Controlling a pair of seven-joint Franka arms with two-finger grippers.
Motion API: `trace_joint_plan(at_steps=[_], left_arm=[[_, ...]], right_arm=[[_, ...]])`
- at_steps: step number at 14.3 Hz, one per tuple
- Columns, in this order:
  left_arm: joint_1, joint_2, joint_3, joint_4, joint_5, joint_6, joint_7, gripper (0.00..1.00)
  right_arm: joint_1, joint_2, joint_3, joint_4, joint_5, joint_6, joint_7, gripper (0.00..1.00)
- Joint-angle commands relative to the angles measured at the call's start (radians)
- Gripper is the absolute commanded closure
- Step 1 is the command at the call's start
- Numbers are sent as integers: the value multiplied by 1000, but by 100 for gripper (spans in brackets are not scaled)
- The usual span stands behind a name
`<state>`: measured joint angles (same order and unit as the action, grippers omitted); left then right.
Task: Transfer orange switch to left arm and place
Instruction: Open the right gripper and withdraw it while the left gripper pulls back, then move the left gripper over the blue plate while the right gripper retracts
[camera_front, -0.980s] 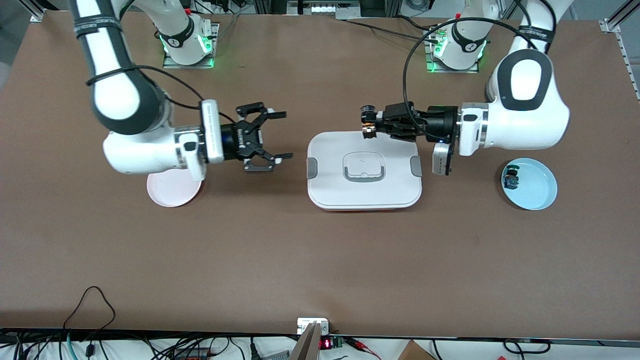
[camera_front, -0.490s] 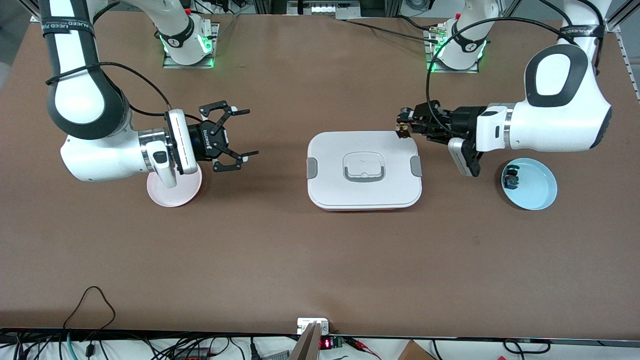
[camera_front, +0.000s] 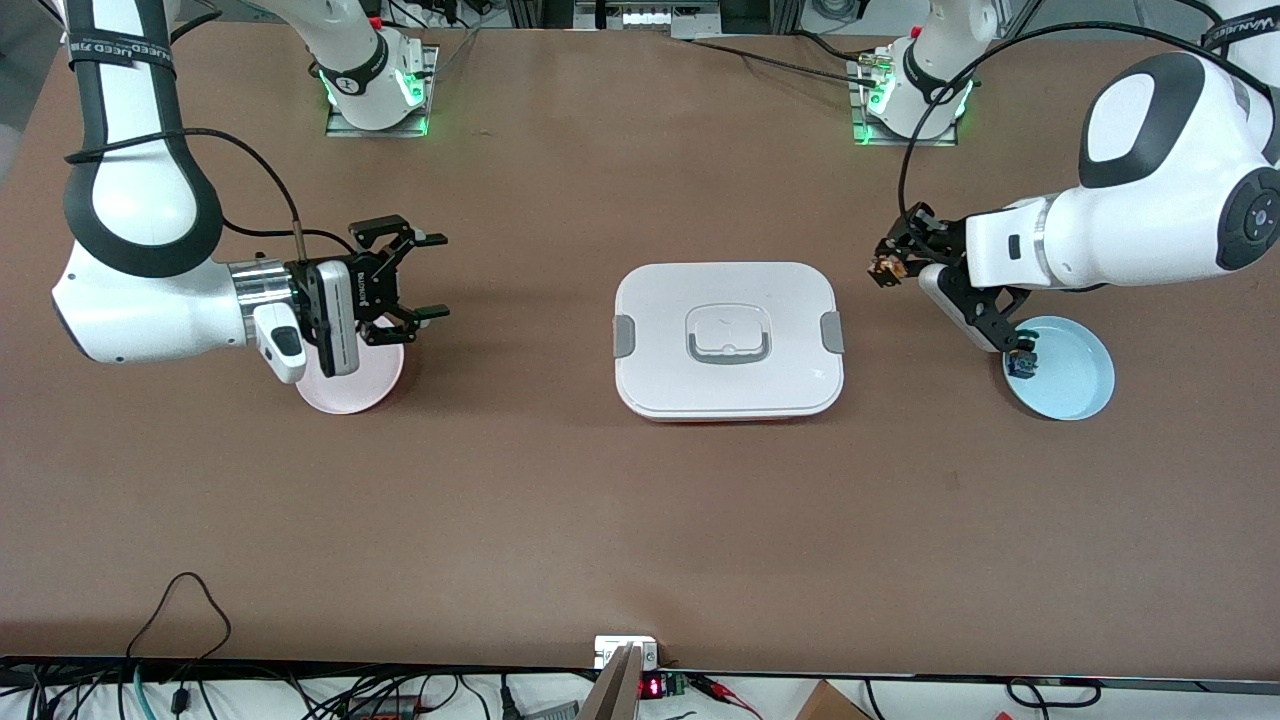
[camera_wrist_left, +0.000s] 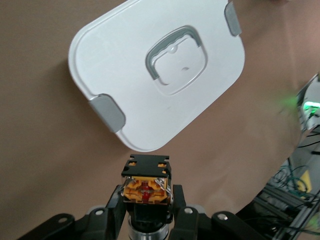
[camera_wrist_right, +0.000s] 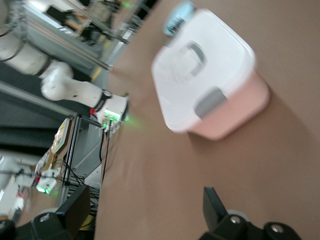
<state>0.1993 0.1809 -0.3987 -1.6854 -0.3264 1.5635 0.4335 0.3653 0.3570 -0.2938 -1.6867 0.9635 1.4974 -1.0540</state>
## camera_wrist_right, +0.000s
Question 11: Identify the white teach pendant tablet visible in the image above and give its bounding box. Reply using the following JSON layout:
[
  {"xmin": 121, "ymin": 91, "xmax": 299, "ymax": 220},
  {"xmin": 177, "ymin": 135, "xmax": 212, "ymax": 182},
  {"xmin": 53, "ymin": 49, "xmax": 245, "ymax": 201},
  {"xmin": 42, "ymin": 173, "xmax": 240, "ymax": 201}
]
[{"xmin": 51, "ymin": 116, "xmax": 71, "ymax": 154}]

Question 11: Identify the light blue round plate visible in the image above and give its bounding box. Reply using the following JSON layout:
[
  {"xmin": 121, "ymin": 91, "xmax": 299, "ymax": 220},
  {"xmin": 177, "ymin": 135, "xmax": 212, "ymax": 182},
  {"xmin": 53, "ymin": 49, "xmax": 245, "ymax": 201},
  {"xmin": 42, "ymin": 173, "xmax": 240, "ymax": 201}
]
[{"xmin": 163, "ymin": 0, "xmax": 198, "ymax": 37}]

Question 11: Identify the grey aluminium beam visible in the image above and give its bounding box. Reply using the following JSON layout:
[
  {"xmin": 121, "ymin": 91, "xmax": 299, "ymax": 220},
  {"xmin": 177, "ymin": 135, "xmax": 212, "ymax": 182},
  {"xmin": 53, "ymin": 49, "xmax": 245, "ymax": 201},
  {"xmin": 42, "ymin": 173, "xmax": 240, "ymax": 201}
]
[{"xmin": 0, "ymin": 79, "xmax": 76, "ymax": 118}]

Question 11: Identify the white lidded pink box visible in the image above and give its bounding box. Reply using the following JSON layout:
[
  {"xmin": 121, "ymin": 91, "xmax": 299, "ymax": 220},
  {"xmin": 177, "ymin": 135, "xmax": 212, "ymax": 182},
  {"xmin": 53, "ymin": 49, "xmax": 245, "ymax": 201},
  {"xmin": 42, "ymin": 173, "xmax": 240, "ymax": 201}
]
[{"xmin": 151, "ymin": 8, "xmax": 271, "ymax": 141}]

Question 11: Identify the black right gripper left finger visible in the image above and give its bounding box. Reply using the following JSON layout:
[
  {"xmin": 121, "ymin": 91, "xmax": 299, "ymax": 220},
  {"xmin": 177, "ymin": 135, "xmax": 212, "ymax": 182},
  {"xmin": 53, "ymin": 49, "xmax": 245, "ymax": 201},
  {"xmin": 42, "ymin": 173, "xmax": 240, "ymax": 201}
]
[{"xmin": 14, "ymin": 184, "xmax": 91, "ymax": 240}]

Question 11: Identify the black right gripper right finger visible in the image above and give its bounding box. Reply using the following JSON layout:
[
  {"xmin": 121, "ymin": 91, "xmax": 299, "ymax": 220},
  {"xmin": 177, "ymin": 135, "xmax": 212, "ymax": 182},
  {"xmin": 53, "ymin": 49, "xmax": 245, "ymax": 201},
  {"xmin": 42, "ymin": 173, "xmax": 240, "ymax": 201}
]
[{"xmin": 201, "ymin": 186, "xmax": 301, "ymax": 240}]

